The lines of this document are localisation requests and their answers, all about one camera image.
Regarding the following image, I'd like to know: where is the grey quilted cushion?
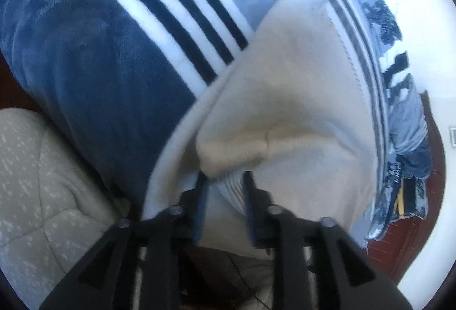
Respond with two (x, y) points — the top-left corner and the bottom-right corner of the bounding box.
(0, 108), (131, 310)

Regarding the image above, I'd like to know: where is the blue striped folded quilt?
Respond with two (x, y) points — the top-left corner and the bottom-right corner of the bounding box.
(378, 50), (430, 154)

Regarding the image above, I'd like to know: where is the blue printed pillow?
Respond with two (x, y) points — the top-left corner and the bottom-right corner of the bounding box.
(367, 139), (433, 240)

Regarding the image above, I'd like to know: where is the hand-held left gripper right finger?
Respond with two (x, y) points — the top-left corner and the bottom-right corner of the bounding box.
(242, 171), (414, 310)

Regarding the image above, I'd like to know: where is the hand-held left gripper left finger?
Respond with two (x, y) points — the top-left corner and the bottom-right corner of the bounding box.
(39, 171), (211, 310)

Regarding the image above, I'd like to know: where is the blue striped bed sheet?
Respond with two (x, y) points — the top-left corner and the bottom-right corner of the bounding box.
(0, 0), (392, 204)

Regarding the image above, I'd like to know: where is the white long-sleeve shirt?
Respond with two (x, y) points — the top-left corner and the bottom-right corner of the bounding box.
(141, 0), (387, 255)

